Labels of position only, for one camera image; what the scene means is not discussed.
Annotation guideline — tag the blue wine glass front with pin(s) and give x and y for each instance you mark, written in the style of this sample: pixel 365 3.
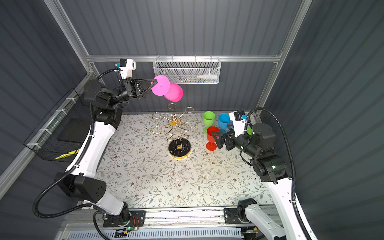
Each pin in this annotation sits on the blue wine glass front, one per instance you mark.
pixel 223 122

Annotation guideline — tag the red wine glass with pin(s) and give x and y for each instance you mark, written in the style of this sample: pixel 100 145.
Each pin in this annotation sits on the red wine glass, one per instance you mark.
pixel 211 145

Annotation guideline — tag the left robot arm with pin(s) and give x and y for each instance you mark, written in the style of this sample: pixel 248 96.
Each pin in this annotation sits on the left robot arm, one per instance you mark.
pixel 81 183

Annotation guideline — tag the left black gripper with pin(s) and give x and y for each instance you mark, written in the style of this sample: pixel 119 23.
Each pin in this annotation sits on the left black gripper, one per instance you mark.
pixel 133 88

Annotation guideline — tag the pink wine glass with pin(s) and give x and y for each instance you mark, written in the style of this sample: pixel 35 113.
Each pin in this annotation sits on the pink wine glass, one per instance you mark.
pixel 165 88

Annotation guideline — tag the gold wine glass rack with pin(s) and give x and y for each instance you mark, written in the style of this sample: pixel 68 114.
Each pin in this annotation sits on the gold wine glass rack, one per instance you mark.
pixel 177 130

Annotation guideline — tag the light green wine glass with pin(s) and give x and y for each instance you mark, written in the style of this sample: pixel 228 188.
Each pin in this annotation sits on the light green wine glass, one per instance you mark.
pixel 208 120

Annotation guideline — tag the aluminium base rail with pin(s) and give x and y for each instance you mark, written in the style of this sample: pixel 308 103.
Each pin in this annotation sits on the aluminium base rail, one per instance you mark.
pixel 194 223

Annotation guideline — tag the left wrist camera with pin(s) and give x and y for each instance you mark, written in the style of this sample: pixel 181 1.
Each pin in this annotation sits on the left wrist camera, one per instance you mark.
pixel 125 68

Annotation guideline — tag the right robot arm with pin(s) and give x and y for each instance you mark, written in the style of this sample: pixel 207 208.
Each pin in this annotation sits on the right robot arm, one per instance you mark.
pixel 276 176

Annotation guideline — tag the floral table mat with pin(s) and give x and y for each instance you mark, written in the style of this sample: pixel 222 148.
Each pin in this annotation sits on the floral table mat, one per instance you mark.
pixel 139 170

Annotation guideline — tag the black wire basket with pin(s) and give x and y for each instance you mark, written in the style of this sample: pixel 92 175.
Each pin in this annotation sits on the black wire basket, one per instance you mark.
pixel 66 132

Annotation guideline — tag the white wire mesh basket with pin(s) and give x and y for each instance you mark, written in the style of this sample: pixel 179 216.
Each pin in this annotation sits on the white wire mesh basket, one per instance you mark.
pixel 185 71

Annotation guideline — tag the white marker in basket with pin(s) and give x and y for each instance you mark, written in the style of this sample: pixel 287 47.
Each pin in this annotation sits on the white marker in basket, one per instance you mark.
pixel 208 77

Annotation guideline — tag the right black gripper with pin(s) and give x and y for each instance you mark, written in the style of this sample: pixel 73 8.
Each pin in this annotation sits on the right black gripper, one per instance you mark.
pixel 229 138

